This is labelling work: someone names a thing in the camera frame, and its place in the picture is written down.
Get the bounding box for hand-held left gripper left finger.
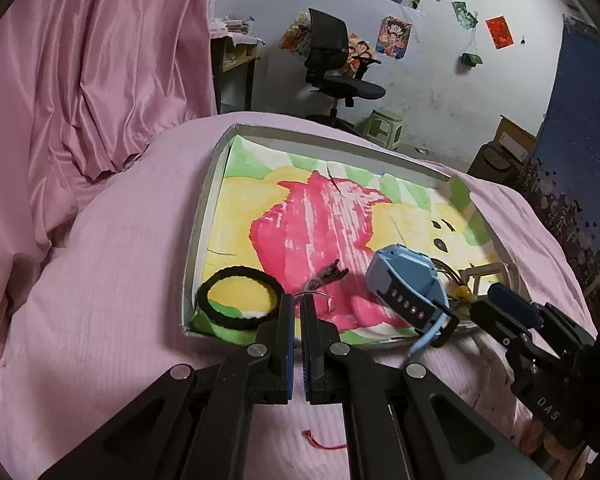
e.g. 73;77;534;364
40;294;297;480

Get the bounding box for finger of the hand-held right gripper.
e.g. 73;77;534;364
487;282;597;350
469;300;537;357

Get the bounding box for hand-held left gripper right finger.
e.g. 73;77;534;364
300;294;553;480

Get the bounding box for beige hair claw clip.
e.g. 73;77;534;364
457;260;523;301

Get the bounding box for dark hair clip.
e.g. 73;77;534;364
295;259;350;301

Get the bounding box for black hair tie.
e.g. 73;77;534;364
196;266;283;331

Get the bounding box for blue smart watch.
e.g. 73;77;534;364
365;244;460;361

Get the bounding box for red string bracelet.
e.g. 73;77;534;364
301;429;348;451

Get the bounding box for grey shallow tray box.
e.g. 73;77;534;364
180;122;518;346

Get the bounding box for person's right hand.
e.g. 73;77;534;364
517;410;600;480

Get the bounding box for painted paper liner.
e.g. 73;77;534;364
192;135;501;346

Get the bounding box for black bag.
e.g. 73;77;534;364
467;142;523;188

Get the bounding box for cardboard box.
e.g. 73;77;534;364
492;115;538;158

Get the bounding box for pink ribbed blanket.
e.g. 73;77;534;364
0;110;596;480

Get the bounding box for blue dotted curtain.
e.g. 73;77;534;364
517;15;600;311

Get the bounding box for green plastic stool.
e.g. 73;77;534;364
365;109;403;150

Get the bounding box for wooden desk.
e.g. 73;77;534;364
210;35;261;115

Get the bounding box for cartoon print cushion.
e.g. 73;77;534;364
347;34;373;78

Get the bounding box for colourful printed bag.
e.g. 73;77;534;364
280;12;313;56

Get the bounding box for black office chair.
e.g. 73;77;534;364
302;8;387;131

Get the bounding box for stack of books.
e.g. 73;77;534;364
211;12;255;36

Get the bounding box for pink satin curtain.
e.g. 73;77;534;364
0;0;218;376

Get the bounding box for red paper wall decoration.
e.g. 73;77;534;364
485;16;516;51

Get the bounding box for anime wall poster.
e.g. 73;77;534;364
375;16;413;58

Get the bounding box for green wall photos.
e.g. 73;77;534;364
451;1;479;28

